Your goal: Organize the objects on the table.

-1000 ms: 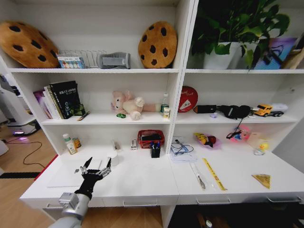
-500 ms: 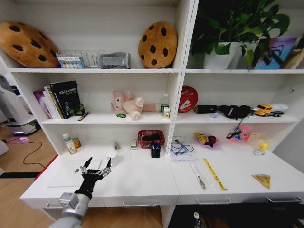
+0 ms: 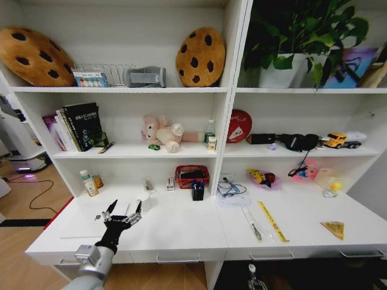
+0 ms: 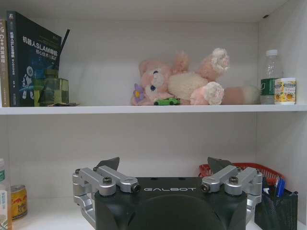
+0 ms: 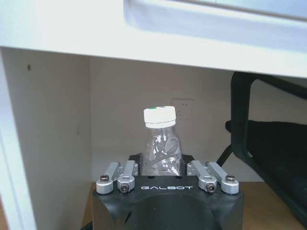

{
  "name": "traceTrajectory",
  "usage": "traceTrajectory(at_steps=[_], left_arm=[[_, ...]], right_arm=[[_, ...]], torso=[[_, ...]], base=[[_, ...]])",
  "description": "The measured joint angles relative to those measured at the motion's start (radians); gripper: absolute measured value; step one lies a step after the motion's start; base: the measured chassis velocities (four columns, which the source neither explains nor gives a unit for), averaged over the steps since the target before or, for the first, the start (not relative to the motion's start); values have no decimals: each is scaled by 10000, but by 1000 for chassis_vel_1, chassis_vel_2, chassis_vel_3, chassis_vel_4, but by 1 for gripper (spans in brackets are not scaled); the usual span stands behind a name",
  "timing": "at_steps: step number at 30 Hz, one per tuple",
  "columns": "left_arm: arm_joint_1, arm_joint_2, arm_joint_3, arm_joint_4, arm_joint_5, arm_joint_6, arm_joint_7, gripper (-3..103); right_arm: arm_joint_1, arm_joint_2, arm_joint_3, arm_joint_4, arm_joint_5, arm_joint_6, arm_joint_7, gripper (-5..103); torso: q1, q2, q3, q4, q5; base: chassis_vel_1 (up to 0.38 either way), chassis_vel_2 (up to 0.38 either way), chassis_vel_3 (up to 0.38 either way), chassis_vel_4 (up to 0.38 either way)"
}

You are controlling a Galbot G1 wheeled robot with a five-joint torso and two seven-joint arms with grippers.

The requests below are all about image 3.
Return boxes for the black hardcover book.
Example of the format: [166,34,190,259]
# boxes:
[62,102,110,152]

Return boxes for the pink plush toy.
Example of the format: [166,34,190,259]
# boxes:
[141,114,207,153]

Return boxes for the red plastic basket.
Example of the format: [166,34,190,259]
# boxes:
[174,164,211,190]

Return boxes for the purple blue picture book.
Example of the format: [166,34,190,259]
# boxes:
[322,47,377,89]

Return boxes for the black headphones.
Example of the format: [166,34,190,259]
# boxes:
[276,133,320,153]

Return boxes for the black floor strip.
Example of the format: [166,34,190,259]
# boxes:
[0,217,53,228]

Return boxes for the white paper stack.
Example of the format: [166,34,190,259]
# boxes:
[215,173,253,208]

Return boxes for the white mug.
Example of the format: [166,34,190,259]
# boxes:
[135,190,152,213]

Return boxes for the blue cable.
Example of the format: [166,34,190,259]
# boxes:
[216,178,247,199]

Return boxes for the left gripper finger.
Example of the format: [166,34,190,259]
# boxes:
[102,199,119,222]
[126,201,143,227]

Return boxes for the black thin cable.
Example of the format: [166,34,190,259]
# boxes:
[287,150,311,178]

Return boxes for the clear glass cup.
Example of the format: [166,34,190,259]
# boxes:
[141,178,157,195]

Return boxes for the black yellow pen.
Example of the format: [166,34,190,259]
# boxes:
[97,141,116,155]

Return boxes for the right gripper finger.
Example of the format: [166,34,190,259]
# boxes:
[247,264,267,290]

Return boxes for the green leafy plant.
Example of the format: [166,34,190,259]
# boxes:
[243,0,370,88]

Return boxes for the small cookie shaped pillow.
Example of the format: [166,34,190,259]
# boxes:
[175,27,227,88]

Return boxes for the beige cube box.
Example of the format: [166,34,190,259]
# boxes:
[314,167,341,190]

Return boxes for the yellow toy truck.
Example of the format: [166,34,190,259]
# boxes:
[323,132,362,150]

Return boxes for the purple thin book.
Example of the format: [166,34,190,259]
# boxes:
[42,115,67,152]

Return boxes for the large cookie shaped pillow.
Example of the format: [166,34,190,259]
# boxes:
[0,26,77,88]

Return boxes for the yellow paper ruler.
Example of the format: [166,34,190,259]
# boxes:
[257,200,290,243]

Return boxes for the white plant pot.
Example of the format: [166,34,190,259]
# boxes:
[259,53,308,89]

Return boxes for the yellow rubber duck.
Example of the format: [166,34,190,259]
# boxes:
[322,180,343,198]

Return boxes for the wooden board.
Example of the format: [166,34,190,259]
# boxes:
[359,42,387,89]

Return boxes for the black pen holder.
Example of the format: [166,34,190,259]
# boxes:
[191,179,206,202]

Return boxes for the black rectangular box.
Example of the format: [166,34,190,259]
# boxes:
[246,133,277,146]

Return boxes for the green label water bottle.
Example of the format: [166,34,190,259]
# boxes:
[204,118,216,144]

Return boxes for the black wallet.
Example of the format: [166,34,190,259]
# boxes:
[180,170,206,181]

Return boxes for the box with coloured dots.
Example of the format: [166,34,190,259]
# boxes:
[73,71,109,88]

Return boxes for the white shelf desk unit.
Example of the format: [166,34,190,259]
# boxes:
[0,0,387,290]

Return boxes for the bottle with green cap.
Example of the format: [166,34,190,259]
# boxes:
[79,169,100,198]

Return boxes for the black floor cable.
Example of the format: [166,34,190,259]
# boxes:
[8,179,59,214]

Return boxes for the silver wire file rack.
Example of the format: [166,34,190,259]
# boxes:
[74,63,137,88]

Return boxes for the wrapped metal spoon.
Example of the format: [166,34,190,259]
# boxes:
[241,206,264,243]

